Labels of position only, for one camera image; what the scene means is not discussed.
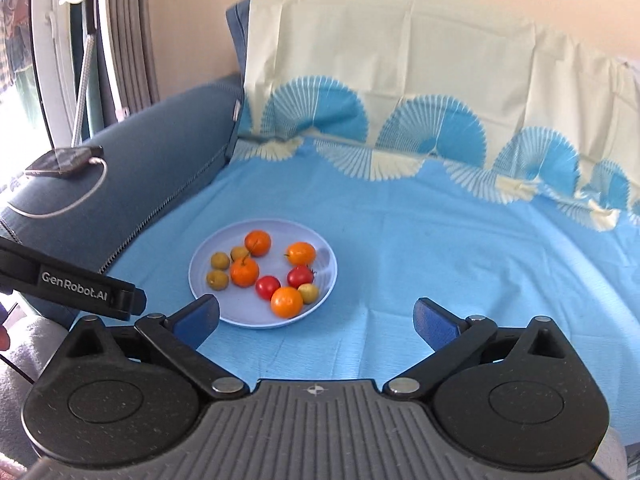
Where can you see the blue sofa armrest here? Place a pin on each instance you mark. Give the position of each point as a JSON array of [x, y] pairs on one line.
[[160, 160]]

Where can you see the yellow-brown longan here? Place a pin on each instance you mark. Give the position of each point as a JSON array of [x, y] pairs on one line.
[[217, 280], [309, 293], [239, 253], [220, 261]]

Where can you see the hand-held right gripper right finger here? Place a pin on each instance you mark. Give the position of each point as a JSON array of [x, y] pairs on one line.
[[434, 324]]

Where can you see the red tomato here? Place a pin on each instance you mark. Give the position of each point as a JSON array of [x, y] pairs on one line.
[[268, 287], [300, 276]]

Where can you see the orange tomato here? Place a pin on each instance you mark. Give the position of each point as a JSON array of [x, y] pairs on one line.
[[300, 253], [244, 271], [257, 242], [286, 302]]

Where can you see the dark smartphone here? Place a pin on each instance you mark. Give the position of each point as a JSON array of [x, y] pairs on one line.
[[62, 161]]

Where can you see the pale lavender plate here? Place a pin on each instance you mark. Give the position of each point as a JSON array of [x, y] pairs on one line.
[[320, 280]]

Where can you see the grey curtain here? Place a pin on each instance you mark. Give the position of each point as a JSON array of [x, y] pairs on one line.
[[130, 35]]

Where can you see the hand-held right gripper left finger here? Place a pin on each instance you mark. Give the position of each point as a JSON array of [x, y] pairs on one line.
[[200, 321]]

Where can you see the gooseneck phone holder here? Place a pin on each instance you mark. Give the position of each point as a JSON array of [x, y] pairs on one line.
[[86, 75]]

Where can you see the blue fan-print bedsheet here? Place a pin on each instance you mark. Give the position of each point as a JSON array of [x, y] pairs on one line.
[[450, 240]]

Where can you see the white window frame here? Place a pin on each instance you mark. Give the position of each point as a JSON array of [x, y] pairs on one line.
[[50, 60]]

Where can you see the grey blanket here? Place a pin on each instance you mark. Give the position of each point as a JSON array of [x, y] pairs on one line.
[[25, 365]]

